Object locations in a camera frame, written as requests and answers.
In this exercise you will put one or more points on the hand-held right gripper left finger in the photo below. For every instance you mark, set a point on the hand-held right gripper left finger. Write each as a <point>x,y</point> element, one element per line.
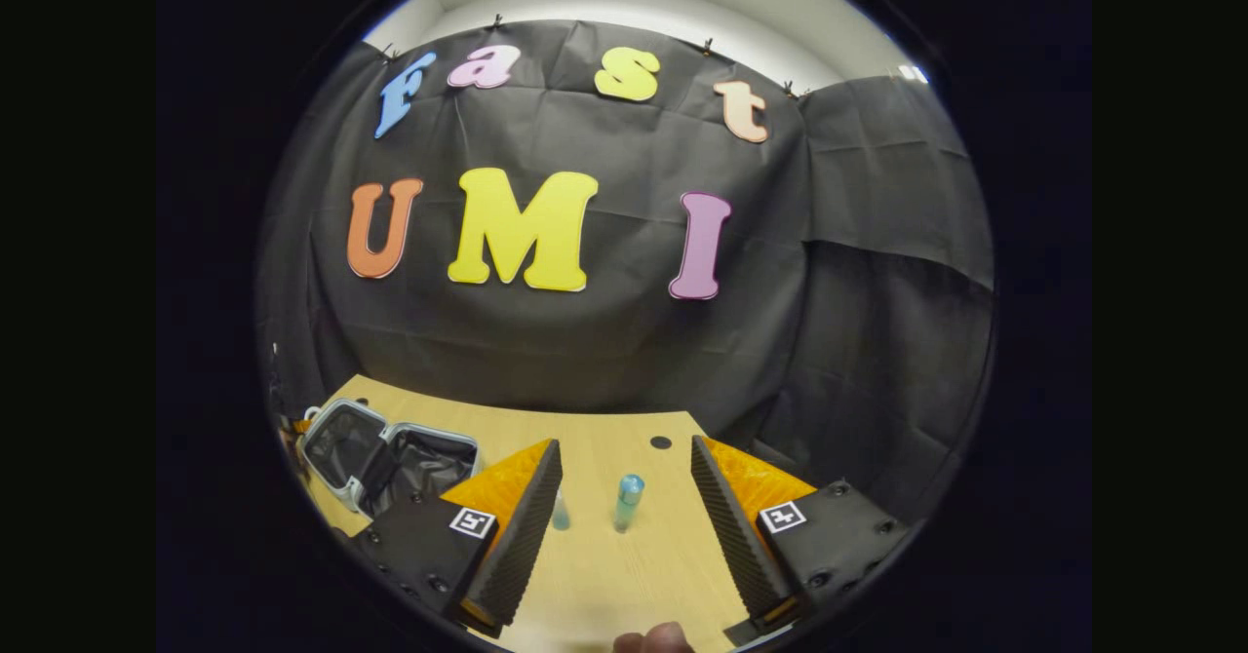
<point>526,536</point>

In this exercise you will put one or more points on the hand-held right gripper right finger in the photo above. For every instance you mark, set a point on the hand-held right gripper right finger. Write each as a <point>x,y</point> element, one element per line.
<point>731,536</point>

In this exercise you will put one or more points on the light blue squeeze tube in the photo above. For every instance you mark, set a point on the light blue squeeze tube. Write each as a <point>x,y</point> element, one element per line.
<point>562,517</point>

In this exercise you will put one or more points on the green bottle with blue cap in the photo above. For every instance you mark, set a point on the green bottle with blue cap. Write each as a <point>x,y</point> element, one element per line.
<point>628,502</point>

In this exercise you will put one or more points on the light blue suitcase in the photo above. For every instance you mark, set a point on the light blue suitcase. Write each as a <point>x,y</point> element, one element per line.
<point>341,439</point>

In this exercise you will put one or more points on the small ceiling light panel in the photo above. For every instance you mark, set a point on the small ceiling light panel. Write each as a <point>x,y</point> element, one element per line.
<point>914,74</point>

